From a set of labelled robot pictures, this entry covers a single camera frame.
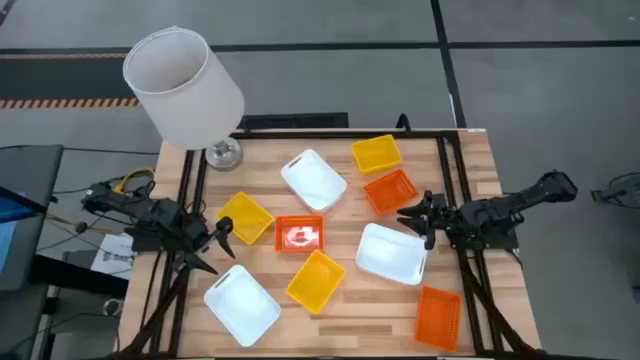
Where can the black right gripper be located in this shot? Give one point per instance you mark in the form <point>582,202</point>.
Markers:
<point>447,217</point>

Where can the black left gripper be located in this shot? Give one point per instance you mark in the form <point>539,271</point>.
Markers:
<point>197,235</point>

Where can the orange plastic slotted basket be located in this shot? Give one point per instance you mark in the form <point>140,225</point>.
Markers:
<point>438,318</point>
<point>299,234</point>
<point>391,192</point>

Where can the yellow plastic slotted basket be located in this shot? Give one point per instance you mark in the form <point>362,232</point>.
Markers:
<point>315,282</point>
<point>245,218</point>
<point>376,154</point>

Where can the white plastic basket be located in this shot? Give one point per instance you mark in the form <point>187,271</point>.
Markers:
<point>313,180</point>
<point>391,254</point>
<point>242,305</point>

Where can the white printed paper sheet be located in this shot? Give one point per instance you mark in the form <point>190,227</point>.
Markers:
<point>114,256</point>

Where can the clear tape roll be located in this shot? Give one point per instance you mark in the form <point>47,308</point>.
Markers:
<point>106,307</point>

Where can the black floor plate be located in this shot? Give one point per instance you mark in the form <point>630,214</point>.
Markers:
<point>295,121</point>

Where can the table lamp with white shade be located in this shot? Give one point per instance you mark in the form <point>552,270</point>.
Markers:
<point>185,90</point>

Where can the dark grey monitor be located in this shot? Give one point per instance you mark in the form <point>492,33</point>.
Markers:
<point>25,170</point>

